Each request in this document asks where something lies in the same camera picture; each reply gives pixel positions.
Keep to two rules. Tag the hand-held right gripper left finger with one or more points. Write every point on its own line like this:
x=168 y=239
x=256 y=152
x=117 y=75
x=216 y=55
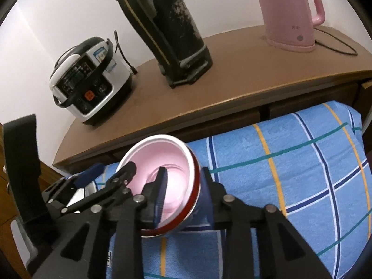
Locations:
x=161 y=193

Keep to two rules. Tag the pink electric kettle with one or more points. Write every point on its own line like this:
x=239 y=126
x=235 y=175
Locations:
x=284 y=14

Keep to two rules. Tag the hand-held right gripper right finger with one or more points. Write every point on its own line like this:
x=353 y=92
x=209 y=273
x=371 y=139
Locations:
x=207 y=197

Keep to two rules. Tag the blue checked tablecloth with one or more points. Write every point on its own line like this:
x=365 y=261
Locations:
x=276 y=180

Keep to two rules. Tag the pink and red bowl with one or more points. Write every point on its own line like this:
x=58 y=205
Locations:
x=171 y=157

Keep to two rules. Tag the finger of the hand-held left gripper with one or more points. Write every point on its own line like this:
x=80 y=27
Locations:
x=90 y=174
x=123 y=175

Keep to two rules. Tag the white and black rice cooker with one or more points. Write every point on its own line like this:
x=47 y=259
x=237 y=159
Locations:
x=96 y=87

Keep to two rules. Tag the brown wooden cabinet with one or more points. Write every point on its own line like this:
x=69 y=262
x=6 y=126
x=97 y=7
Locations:
x=247 y=72

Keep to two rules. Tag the black thermos flask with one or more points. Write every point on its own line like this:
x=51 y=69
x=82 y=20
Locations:
x=174 y=35

